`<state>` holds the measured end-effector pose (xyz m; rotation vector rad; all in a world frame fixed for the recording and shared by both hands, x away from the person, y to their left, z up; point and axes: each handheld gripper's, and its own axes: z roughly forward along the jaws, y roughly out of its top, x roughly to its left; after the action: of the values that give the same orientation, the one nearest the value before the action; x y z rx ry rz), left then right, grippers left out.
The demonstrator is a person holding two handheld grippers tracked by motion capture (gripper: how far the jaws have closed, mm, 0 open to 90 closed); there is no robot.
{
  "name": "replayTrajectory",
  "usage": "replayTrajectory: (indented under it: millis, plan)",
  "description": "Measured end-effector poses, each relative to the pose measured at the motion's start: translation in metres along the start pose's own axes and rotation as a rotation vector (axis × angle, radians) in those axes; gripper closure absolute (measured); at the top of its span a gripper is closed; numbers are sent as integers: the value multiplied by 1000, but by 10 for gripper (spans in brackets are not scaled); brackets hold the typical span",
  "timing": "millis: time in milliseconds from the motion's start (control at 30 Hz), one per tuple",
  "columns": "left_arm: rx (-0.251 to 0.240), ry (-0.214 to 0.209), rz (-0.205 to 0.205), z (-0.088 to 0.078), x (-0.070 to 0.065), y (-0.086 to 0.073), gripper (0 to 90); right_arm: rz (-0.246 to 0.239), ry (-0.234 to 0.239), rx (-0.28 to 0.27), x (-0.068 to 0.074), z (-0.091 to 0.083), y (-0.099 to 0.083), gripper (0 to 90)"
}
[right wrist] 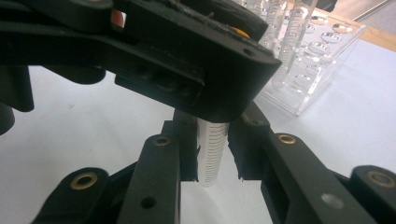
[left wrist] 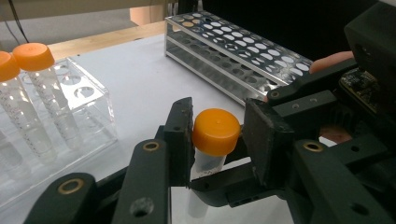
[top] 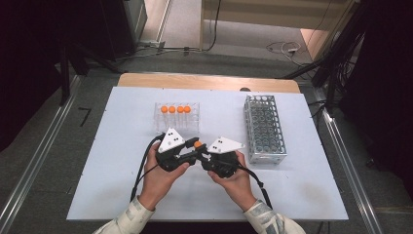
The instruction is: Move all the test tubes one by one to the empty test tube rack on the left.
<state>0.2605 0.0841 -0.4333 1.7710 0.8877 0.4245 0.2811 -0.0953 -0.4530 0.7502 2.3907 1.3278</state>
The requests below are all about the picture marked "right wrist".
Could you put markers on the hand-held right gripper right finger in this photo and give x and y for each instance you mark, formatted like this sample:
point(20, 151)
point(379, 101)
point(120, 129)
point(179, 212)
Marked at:
point(295, 174)

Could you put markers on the orange-capped clear tube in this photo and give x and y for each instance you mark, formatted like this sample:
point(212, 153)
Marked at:
point(272, 21)
point(294, 40)
point(211, 155)

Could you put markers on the clear acrylic tube rack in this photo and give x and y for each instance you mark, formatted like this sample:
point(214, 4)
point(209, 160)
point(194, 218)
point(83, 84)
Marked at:
point(330, 62)

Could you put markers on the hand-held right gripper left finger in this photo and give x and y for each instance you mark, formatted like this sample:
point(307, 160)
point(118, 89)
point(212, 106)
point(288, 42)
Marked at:
point(155, 186)

